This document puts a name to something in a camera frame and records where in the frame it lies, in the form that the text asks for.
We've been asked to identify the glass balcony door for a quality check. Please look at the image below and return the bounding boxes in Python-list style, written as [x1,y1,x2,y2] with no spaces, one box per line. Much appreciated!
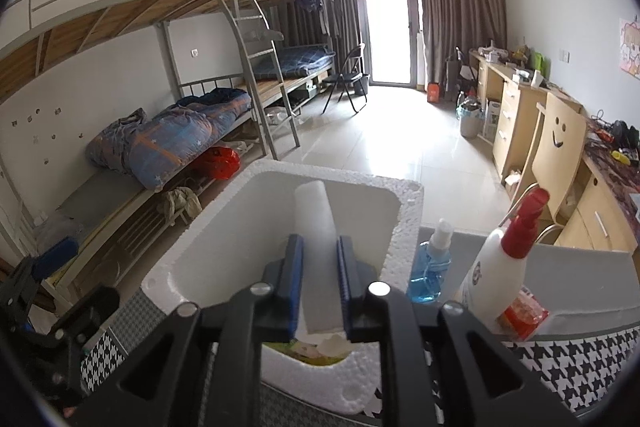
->
[345,0,426,88]

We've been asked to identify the red snack packet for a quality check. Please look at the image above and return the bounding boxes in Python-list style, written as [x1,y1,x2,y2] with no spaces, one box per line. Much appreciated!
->
[492,287,551,343]

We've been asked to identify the clear green printed plastic bag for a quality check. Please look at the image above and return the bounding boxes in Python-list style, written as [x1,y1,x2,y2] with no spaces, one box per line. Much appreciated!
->
[265,329,351,365]

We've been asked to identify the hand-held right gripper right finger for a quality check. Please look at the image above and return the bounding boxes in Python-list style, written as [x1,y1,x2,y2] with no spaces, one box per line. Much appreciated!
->
[336,234,583,427]

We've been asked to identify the dark patterned desk cloth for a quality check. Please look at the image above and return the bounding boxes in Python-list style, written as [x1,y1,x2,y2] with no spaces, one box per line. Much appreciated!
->
[582,119,640,238]

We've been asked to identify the black headphones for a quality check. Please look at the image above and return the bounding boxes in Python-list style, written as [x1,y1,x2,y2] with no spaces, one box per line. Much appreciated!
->
[612,119,636,142]

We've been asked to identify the beige clothes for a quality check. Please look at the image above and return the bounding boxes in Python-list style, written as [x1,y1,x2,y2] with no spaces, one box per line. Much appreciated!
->
[157,187,203,225]

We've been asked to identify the dark blue mattress pad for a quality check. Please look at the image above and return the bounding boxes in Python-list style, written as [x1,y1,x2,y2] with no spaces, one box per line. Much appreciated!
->
[250,44,337,78]

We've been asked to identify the blue spray bottle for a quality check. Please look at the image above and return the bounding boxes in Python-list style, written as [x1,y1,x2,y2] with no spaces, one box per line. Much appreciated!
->
[406,218,454,305]

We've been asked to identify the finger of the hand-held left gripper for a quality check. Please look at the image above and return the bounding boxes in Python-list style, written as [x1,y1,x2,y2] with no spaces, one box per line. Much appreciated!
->
[2,238,81,334]
[34,286,122,349]

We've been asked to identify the blue plaid quilt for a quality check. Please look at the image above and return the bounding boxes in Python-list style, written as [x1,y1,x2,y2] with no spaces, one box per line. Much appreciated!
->
[85,88,251,192]

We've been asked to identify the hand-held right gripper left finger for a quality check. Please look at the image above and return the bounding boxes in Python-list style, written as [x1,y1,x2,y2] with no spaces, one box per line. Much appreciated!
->
[70,233,306,427]

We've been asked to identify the white pump bottle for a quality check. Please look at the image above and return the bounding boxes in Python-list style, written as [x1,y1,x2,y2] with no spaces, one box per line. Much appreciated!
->
[460,187,551,333]

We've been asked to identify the pink wall poster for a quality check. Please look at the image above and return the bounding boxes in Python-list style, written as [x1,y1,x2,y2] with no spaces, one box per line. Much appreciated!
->
[618,14,640,80]

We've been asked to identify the red plastic bag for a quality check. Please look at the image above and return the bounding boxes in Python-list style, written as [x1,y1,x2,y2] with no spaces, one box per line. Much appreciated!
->
[192,146,241,180]

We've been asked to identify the metal bunk bed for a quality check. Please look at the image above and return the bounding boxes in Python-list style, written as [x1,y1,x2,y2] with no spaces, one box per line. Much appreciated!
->
[0,0,301,308]
[245,0,371,118]

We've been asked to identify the houndstooth tablecloth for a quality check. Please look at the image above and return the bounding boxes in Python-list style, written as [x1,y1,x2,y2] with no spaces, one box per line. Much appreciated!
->
[80,227,640,427]

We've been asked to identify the black folding chair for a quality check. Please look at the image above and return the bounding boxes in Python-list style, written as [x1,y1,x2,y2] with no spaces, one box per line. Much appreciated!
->
[321,43,371,115]

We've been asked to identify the grey waste bin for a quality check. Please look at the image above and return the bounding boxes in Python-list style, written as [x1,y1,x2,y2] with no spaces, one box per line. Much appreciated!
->
[457,103,485,138]

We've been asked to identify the white carton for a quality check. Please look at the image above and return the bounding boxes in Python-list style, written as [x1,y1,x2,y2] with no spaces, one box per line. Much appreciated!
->
[482,99,502,142]

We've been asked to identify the white foam box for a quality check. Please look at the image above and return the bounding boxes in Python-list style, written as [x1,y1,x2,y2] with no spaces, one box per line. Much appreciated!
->
[140,158,426,418]

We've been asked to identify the wooden chair with smiley face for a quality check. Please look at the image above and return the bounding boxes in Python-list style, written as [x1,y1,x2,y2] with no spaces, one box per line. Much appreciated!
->
[502,92,588,238]

